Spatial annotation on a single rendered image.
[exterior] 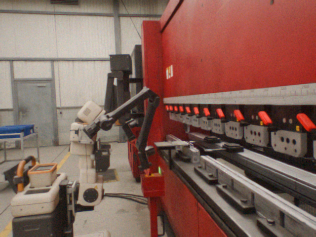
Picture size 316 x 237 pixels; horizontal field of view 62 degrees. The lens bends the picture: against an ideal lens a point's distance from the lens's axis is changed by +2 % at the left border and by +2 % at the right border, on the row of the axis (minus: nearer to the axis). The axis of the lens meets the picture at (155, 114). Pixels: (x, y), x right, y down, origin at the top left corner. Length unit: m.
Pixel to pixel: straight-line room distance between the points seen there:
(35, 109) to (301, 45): 8.83
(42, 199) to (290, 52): 1.55
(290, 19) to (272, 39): 0.10
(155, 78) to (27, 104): 6.78
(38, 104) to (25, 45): 1.92
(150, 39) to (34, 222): 2.19
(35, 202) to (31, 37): 8.08
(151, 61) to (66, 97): 6.34
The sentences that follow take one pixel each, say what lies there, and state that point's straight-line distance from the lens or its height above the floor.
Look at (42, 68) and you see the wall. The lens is 9.37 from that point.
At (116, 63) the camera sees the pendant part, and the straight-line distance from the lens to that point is 3.22.
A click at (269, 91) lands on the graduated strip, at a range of 1.05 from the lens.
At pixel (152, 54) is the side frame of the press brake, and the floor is 1.91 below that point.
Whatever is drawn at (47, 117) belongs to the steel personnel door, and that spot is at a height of 0.97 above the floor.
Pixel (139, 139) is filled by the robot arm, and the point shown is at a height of 1.10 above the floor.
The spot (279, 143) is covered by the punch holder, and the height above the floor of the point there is 1.21.
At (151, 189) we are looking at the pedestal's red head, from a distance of 2.00.
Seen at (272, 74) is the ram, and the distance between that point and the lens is 1.04.
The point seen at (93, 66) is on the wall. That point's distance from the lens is 9.15.
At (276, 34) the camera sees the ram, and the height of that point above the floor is 1.58.
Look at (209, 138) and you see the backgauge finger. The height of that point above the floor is 1.03.
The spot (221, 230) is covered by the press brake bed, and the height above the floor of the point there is 0.77.
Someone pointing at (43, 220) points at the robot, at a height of 0.66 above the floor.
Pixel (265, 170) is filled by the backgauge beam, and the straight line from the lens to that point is 1.63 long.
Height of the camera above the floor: 1.37
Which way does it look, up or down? 3 degrees down
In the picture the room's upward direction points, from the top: 2 degrees counter-clockwise
